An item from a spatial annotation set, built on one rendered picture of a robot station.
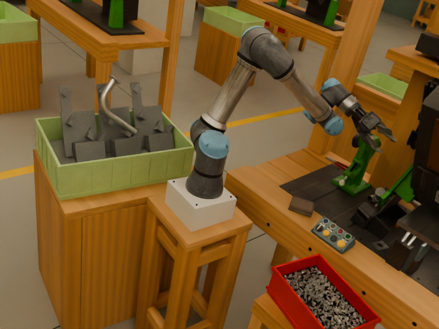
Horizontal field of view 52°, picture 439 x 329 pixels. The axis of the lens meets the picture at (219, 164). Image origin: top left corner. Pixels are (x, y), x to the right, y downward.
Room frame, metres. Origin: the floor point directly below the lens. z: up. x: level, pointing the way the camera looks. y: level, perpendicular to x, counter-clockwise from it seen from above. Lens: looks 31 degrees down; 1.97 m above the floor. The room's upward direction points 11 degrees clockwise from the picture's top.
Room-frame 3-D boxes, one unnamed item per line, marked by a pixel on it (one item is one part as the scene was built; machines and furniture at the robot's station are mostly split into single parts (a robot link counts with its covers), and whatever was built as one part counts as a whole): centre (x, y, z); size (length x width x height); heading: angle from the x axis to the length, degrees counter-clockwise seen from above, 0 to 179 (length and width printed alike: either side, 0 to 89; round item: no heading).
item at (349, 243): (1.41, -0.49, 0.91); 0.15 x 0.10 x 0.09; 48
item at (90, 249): (1.78, 0.45, 0.39); 0.68 x 0.52 x 0.79; 128
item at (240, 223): (1.49, 0.04, 0.83); 0.32 x 0.32 x 0.04; 42
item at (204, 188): (1.49, 0.04, 1.01); 0.15 x 0.15 x 0.10
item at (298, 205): (1.56, -0.37, 0.91); 0.10 x 0.08 x 0.03; 76
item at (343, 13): (10.97, -2.15, 0.22); 1.20 x 0.81 x 0.44; 138
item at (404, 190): (1.50, -0.73, 1.17); 0.13 x 0.12 x 0.20; 48
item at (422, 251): (1.32, -0.79, 0.97); 0.10 x 0.02 x 0.14; 138
